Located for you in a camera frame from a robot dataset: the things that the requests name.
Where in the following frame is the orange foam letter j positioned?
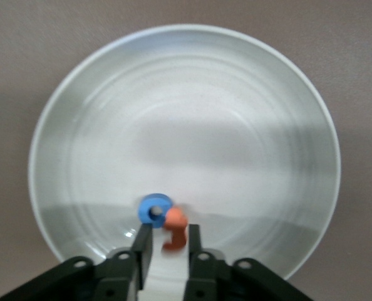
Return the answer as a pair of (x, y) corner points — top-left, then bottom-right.
(162, 208), (190, 251)

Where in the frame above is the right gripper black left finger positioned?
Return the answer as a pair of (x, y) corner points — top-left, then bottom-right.
(0, 224), (154, 301)

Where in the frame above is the blue foam letter o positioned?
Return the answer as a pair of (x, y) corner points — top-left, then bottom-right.
(138, 193), (173, 228)

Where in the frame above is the beige round plate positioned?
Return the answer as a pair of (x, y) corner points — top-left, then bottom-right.
(28, 24), (343, 282)

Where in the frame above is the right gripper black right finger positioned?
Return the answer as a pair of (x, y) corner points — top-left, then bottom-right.
(182, 224), (304, 301)

